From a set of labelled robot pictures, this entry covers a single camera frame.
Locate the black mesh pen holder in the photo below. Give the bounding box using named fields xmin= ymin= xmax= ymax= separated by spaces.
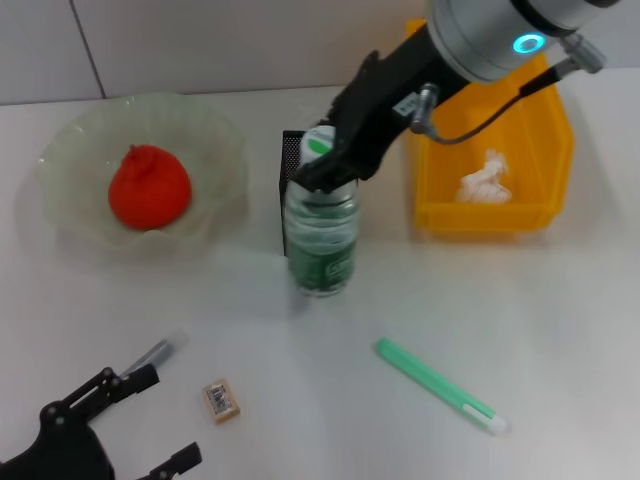
xmin=276 ymin=129 xmax=361 ymax=258

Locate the clear green-label water bottle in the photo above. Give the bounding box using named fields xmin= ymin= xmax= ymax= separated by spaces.
xmin=282 ymin=125 xmax=361 ymax=299

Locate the grey pen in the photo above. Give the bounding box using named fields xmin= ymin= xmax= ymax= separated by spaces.
xmin=122 ymin=327 xmax=190 ymax=376

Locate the white paper ball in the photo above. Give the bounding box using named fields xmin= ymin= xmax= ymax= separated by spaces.
xmin=455 ymin=148 xmax=512 ymax=204

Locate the right gripper cable with connector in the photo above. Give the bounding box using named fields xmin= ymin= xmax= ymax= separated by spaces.
xmin=409 ymin=34 xmax=609 ymax=146

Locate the red-orange fruit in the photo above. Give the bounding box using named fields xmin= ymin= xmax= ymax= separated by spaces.
xmin=108 ymin=143 xmax=193 ymax=231

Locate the pale green glass fruit plate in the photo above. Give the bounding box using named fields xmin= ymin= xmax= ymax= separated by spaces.
xmin=35 ymin=92 xmax=250 ymax=251

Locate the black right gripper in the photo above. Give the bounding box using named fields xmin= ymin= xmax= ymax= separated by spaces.
xmin=294 ymin=24 xmax=471 ymax=194

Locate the yellow plastic bin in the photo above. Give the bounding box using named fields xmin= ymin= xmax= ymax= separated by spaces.
xmin=404 ymin=19 xmax=575 ymax=236

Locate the mint green pen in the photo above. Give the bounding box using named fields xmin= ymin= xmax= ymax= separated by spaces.
xmin=375 ymin=337 xmax=507 ymax=436

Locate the beige eraser with barcode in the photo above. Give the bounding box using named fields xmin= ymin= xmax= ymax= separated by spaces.
xmin=201 ymin=379 xmax=241 ymax=426

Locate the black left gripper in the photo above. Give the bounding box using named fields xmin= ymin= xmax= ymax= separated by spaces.
xmin=0 ymin=363 xmax=203 ymax=480

